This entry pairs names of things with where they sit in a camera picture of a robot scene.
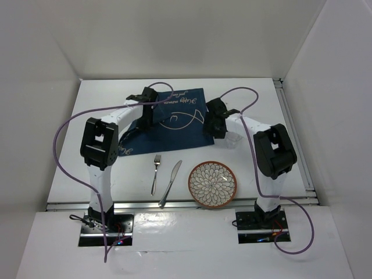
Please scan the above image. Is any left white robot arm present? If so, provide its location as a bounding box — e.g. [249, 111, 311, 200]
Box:
[80, 87, 159, 232]

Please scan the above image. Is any floral patterned ceramic plate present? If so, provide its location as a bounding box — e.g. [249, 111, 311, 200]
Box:
[188, 161, 237, 209]

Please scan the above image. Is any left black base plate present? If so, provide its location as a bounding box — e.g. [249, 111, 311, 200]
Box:
[78, 214, 134, 247]

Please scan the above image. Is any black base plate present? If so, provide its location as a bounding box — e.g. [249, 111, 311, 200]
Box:
[78, 214, 134, 247]
[231, 210, 291, 244]

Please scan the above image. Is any silver table knife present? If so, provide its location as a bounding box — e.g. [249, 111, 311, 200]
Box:
[158, 160, 183, 209]

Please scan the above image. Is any silver fork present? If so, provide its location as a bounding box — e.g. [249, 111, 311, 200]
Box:
[151, 154, 161, 196]

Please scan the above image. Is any blue fish placemat cloth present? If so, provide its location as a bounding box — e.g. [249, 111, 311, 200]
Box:
[119, 88, 214, 157]

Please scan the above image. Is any front aluminium rail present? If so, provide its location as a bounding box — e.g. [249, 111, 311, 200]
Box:
[46, 192, 319, 212]

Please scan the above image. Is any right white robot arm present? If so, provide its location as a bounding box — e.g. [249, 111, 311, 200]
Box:
[203, 98, 297, 228]

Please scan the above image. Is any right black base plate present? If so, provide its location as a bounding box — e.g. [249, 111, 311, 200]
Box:
[231, 210, 291, 244]

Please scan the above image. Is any clear plastic cup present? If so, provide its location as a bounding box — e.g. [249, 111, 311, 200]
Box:
[225, 132, 242, 149]

